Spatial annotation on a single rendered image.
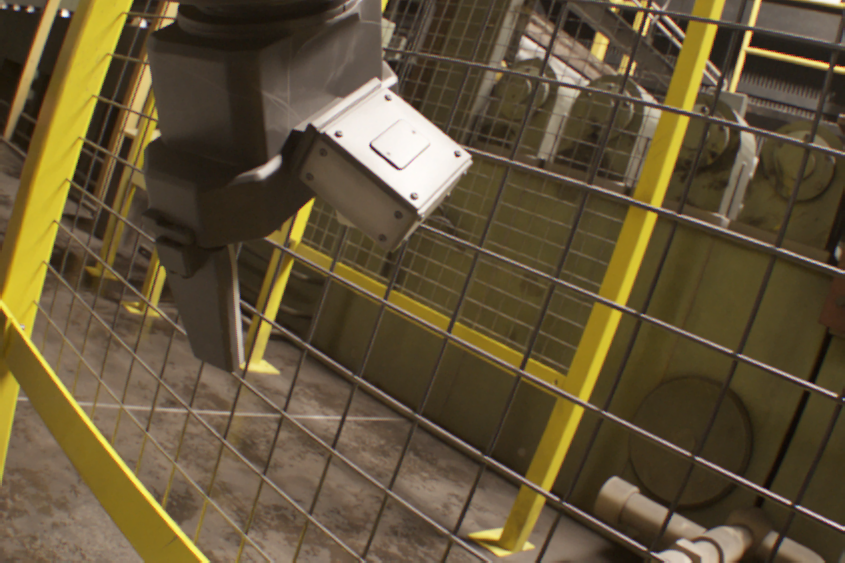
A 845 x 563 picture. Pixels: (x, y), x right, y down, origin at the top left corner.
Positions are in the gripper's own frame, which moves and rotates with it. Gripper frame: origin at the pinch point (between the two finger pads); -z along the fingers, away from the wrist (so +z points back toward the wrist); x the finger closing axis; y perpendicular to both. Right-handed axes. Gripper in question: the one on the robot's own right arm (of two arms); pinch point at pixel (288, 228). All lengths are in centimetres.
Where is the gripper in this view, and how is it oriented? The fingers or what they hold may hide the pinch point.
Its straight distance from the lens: 32.4
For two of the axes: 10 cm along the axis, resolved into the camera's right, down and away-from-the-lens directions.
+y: -8.9, -2.7, 3.7
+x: 4.6, -5.2, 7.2
